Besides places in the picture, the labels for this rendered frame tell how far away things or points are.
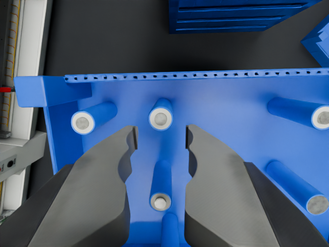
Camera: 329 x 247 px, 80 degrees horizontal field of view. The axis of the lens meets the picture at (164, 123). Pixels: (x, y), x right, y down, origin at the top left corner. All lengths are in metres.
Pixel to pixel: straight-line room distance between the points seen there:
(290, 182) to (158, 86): 0.15
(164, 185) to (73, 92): 0.11
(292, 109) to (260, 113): 0.04
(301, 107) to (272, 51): 0.59
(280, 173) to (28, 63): 0.67
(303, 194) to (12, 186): 0.80
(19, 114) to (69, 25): 0.32
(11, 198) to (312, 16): 1.14
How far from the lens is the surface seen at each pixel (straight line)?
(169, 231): 0.23
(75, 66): 0.76
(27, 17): 0.72
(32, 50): 0.71
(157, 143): 0.21
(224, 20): 0.59
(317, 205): 0.20
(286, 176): 0.22
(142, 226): 0.26
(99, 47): 0.73
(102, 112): 0.17
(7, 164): 0.72
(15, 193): 0.86
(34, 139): 0.78
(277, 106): 0.21
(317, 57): 0.82
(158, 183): 0.17
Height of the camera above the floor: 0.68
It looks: 78 degrees down
